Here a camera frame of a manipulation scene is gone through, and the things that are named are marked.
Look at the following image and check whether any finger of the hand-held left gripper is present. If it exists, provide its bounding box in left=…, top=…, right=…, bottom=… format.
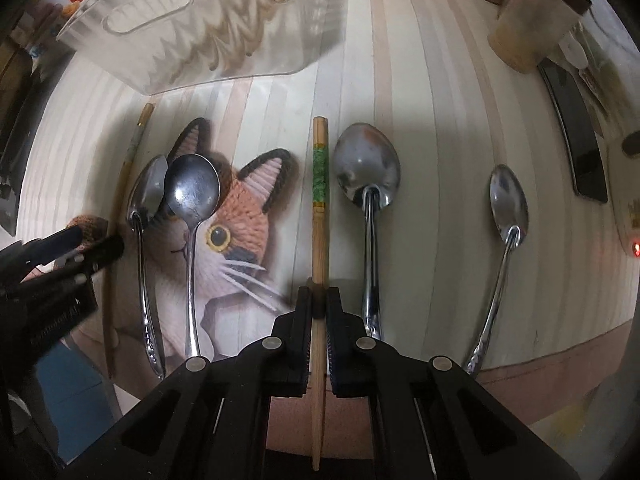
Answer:
left=0, top=224, right=110, bottom=273
left=17, top=235, right=127, bottom=295

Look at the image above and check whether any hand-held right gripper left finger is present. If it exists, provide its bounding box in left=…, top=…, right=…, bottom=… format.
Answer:
left=60, top=286, right=314, bottom=480

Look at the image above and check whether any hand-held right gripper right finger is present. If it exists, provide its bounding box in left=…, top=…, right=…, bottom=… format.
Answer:
left=325, top=286, right=582, bottom=480

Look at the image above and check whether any wooden chopstick with pale band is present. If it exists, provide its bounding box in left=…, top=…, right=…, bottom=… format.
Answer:
left=102, top=103, right=156, bottom=379

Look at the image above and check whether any wooden chopstick with green band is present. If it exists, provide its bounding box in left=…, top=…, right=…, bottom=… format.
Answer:
left=310, top=116, right=329, bottom=472

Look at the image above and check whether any clear plastic basket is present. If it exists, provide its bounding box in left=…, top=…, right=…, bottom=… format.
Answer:
left=56, top=0, right=348, bottom=97

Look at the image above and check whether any round steel spoon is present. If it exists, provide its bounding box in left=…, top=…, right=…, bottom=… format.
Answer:
left=163, top=153, right=222, bottom=360

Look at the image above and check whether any large steel serving spoon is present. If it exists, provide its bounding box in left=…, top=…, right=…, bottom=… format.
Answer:
left=332, top=122, right=402, bottom=340

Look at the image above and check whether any oval steel spoon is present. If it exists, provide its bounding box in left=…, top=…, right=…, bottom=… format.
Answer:
left=462, top=163, right=530, bottom=375

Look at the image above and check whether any striped cat printed table mat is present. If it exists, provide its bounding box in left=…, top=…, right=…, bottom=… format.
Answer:
left=15, top=0, right=640, bottom=386

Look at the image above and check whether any black smartphone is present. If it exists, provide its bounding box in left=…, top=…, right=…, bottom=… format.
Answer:
left=536, top=57, right=609, bottom=204

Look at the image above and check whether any white device with red light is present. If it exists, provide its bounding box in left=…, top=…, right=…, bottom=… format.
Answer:
left=606, top=130, right=640, bottom=262

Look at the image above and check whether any jar with brown lid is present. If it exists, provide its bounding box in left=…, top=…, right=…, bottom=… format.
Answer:
left=487, top=0, right=594, bottom=74

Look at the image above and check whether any small steel spoon patterned handle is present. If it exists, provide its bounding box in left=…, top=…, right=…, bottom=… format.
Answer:
left=126, top=154, right=169, bottom=380

